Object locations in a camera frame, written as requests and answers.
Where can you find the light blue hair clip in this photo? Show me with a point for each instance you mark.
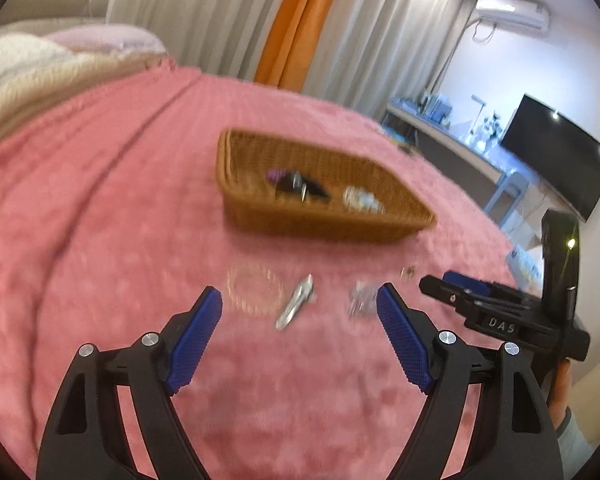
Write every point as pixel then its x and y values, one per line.
pixel 292 305

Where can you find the beige padded headboard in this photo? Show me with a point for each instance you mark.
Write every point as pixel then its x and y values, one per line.
pixel 45 5

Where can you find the person's right forearm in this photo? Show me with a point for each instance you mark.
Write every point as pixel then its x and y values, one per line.
pixel 577 435

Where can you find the white desk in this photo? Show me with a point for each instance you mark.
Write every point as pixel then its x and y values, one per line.
pixel 450 135

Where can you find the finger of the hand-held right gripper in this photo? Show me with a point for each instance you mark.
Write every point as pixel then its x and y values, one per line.
pixel 462 279
pixel 447 292

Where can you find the light blue chair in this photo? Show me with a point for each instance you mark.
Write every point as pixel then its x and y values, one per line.
pixel 510 187

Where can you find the white floral pillow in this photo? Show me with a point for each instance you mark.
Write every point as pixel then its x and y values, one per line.
pixel 15 65

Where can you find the desk supplies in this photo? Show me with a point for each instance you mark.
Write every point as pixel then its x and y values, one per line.
pixel 435 107

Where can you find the brown wicker basket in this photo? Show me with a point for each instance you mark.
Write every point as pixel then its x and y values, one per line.
pixel 305 222

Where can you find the white vase with flowers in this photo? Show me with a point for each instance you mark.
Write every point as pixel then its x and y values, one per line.
pixel 494 130

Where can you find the beige folded quilt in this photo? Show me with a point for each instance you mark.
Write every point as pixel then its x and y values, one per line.
pixel 40 97

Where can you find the pink fleece blanket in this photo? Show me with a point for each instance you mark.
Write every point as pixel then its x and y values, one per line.
pixel 105 210

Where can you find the clear crystal item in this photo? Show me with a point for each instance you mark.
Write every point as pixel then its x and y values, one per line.
pixel 362 200

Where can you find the orange curtain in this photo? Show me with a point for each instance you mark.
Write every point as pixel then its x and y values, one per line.
pixel 300 25

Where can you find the grey curtain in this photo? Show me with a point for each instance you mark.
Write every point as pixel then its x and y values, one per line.
pixel 390 40
pixel 200 15

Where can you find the black television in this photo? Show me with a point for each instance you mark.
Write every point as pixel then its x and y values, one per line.
pixel 555 155

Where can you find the black hair accessory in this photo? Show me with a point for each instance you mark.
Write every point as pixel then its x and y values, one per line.
pixel 300 187

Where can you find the blue white tissue pack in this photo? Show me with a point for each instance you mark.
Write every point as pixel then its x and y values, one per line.
pixel 527 265

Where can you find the lilac pillow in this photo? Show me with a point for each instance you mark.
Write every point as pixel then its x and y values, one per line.
pixel 115 40

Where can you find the white desk lamp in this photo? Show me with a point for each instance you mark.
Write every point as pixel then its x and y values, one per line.
pixel 477 115

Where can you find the white air conditioner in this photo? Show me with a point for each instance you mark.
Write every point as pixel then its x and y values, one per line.
pixel 512 12

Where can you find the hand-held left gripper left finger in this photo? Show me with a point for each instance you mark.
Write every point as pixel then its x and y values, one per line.
pixel 195 342

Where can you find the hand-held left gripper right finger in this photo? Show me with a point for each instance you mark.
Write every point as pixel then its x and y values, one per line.
pixel 402 345

